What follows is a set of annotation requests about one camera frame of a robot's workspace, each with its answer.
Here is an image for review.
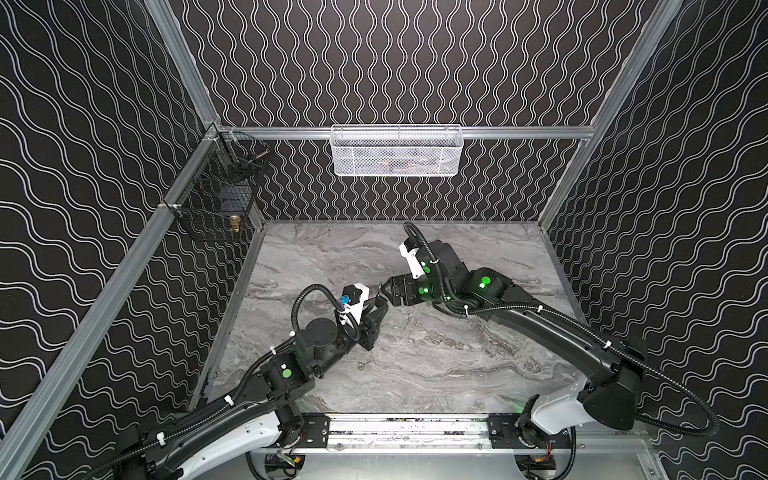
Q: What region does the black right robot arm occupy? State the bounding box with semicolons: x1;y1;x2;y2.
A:
380;222;720;442

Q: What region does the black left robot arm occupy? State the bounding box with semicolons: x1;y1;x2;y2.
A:
85;283;399;479

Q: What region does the brass padlock in basket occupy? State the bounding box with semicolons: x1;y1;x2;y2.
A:
229;215;242;233

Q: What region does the aluminium back crossbar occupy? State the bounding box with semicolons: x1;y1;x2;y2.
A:
220;124;596;141

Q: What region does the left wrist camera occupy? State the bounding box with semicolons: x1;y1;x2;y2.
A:
340;283;370;325

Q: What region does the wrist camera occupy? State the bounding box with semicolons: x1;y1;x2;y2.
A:
399;239;426;280
340;283;370;325

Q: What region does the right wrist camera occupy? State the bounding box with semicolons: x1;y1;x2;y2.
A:
399;239;426;280

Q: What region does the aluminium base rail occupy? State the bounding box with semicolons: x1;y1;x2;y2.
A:
284;413;651;455

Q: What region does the white mesh wall basket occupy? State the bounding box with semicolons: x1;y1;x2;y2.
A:
329;134;464;177

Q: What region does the black wire wall basket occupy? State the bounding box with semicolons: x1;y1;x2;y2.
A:
171;136;271;244

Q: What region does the aluminium frame post back right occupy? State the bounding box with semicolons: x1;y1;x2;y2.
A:
538;0;683;232

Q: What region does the aluminium frame post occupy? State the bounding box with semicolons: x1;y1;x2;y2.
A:
145;0;220;126
538;0;683;232

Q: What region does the aluminium left side rail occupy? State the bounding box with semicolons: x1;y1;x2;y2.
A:
1;124;219;479

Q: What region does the aluminium frame post back left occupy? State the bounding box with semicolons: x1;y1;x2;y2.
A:
145;0;220;126

